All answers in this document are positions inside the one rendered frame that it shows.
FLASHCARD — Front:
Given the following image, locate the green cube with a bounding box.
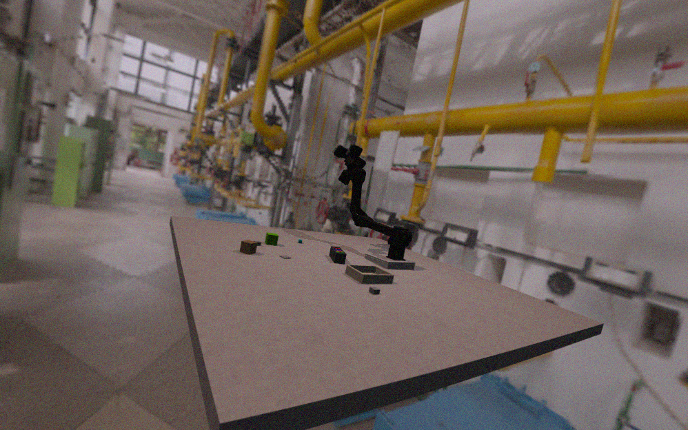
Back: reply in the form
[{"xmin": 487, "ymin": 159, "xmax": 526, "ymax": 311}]
[{"xmin": 265, "ymin": 232, "xmax": 279, "ymax": 246}]

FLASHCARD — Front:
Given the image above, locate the beige rectangular tray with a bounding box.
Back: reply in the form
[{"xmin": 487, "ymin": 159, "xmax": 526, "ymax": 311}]
[{"xmin": 345, "ymin": 265, "xmax": 394, "ymax": 284}]

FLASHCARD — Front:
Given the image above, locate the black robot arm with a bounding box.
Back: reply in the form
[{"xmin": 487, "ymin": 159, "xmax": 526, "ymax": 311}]
[{"xmin": 338, "ymin": 144, "xmax": 412, "ymax": 261}]

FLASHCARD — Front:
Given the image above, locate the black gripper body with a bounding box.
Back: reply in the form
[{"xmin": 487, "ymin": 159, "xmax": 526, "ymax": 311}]
[{"xmin": 334, "ymin": 145, "xmax": 366, "ymax": 169}]

